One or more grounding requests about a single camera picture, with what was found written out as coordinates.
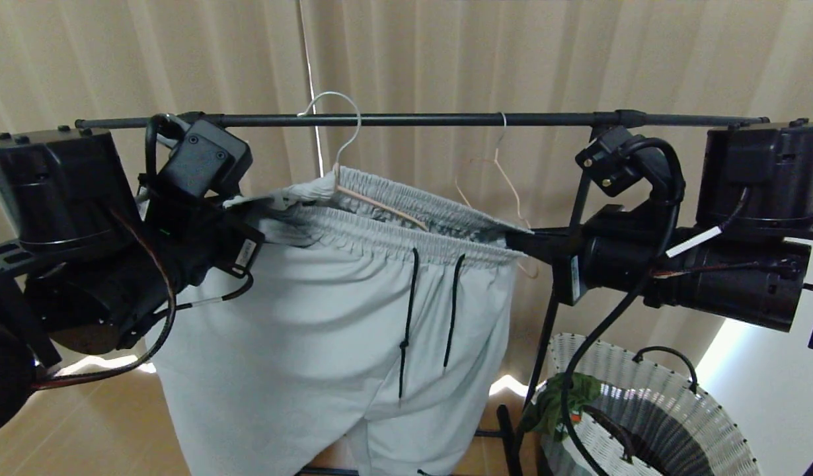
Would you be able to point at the pink clothes hanger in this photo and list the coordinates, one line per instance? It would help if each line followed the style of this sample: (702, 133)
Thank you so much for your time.
(514, 193)
(380, 207)

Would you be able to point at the beige curtain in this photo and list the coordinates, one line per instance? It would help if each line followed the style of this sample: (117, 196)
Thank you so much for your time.
(446, 53)

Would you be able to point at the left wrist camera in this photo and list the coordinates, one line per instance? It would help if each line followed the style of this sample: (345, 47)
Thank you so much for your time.
(201, 158)

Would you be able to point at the pale grey shorts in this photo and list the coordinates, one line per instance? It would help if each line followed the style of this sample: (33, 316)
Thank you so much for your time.
(301, 344)

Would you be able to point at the black clothes rack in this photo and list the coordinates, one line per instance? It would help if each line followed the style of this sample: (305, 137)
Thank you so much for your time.
(413, 119)

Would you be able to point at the green garment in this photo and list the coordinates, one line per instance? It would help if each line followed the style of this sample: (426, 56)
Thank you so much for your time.
(552, 410)

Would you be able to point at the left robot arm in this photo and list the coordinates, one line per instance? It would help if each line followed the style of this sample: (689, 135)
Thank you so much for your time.
(63, 192)

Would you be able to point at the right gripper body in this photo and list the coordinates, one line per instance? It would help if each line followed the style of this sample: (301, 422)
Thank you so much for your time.
(724, 284)

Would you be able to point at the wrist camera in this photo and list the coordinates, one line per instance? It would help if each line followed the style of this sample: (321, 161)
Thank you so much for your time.
(608, 165)
(201, 158)

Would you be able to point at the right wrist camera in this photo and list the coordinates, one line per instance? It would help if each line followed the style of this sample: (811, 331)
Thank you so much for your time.
(608, 165)

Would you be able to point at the white laundry basket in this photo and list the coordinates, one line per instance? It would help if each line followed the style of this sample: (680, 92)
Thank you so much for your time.
(710, 423)

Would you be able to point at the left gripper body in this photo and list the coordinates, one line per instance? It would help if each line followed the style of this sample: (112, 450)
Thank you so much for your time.
(116, 297)

